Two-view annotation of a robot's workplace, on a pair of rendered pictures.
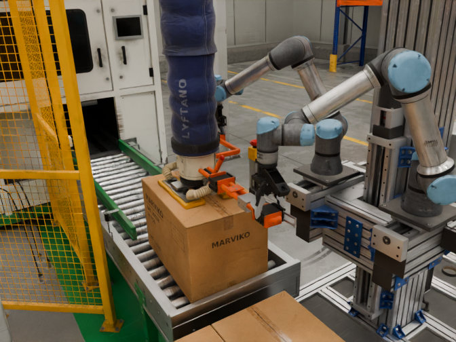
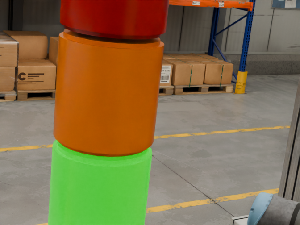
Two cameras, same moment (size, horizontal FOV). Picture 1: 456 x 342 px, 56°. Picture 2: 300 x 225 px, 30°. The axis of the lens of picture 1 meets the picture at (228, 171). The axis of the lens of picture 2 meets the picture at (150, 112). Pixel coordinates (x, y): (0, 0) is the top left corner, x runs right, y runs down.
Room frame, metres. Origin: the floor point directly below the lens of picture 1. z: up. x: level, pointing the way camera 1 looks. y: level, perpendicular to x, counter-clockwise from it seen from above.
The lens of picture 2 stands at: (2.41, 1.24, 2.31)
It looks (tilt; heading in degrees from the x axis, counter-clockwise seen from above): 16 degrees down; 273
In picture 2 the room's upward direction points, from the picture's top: 6 degrees clockwise
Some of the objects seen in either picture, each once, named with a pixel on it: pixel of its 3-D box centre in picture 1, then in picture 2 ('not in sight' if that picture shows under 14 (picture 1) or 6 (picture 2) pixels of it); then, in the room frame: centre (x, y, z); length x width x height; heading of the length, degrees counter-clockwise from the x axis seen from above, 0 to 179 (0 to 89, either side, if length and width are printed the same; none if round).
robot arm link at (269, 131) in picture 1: (268, 134); not in sight; (1.40, -0.14, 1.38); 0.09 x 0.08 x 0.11; 84
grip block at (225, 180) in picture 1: (222, 182); not in sight; (1.68, 0.03, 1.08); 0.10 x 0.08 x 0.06; 119
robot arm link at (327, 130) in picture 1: (328, 136); not in sight; (1.89, -0.47, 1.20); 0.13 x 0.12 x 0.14; 155
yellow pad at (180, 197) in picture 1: (180, 188); not in sight; (1.86, 0.23, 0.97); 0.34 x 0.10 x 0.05; 29
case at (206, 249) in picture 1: (201, 226); not in sight; (1.89, 0.14, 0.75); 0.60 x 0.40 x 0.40; 28
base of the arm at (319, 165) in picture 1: (326, 159); not in sight; (1.88, -0.47, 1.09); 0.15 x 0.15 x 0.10
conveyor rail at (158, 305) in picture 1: (97, 222); not in sight; (2.42, 0.85, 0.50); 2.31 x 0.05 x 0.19; 31
